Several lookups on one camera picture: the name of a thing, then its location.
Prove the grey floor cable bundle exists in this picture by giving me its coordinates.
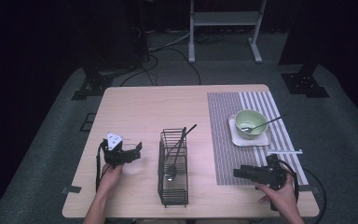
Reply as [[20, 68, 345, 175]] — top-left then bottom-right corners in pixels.
[[148, 30, 191, 52]]

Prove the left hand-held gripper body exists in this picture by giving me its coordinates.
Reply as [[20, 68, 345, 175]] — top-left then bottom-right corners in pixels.
[[99, 133, 129, 168]]

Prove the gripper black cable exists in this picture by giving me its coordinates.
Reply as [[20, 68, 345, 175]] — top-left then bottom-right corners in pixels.
[[278, 159, 327, 224], [94, 143, 111, 191]]

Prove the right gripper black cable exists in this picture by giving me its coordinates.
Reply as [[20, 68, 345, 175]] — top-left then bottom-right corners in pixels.
[[278, 159, 327, 224]]

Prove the light green bowl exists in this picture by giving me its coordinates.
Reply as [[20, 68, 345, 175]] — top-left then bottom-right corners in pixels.
[[234, 108, 269, 141]]

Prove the white square plate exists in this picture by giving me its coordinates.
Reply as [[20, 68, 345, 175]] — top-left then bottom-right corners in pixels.
[[227, 114, 273, 148]]

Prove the person's right hand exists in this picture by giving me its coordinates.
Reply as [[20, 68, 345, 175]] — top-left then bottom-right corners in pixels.
[[255, 172, 299, 217]]

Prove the black stand base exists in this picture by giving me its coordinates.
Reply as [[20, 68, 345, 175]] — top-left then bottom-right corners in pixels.
[[71, 59, 115, 102], [280, 63, 331, 99]]

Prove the person's left hand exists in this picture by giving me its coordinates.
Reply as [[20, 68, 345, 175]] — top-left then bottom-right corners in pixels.
[[97, 163, 125, 195]]

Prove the black floor cable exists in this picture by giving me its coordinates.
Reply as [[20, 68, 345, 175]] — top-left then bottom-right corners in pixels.
[[119, 46, 202, 87]]

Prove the black wire cutlery basket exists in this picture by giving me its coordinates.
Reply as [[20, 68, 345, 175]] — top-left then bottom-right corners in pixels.
[[157, 127, 190, 209]]

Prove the thin black utensil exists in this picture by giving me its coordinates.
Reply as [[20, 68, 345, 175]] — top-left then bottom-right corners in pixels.
[[164, 123, 198, 157]]

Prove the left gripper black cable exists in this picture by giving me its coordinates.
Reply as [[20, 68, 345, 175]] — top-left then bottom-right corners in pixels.
[[94, 143, 111, 191]]

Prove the black handled metal spoon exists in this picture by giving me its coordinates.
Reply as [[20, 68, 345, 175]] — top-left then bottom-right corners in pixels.
[[241, 113, 287, 133], [167, 126, 187, 181]]

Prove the grey tape strip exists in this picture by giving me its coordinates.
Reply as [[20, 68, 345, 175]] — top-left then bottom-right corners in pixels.
[[298, 184, 321, 194], [60, 185, 83, 195]]

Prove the white metal stand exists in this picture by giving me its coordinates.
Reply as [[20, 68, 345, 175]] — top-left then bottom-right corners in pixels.
[[187, 0, 268, 64]]

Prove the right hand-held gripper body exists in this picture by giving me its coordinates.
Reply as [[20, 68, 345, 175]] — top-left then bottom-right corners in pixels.
[[255, 148, 304, 191]]

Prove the grey striped placemat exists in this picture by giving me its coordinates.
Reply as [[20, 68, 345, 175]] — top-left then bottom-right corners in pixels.
[[206, 91, 310, 187]]

